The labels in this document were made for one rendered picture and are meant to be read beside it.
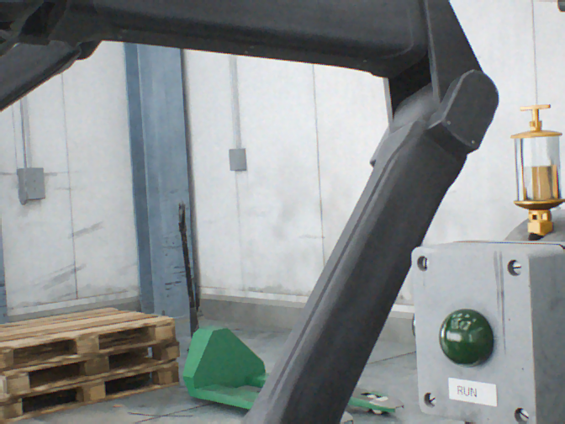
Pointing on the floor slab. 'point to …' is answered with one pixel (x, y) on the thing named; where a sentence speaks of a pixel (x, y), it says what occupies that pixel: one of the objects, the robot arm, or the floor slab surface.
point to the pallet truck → (240, 361)
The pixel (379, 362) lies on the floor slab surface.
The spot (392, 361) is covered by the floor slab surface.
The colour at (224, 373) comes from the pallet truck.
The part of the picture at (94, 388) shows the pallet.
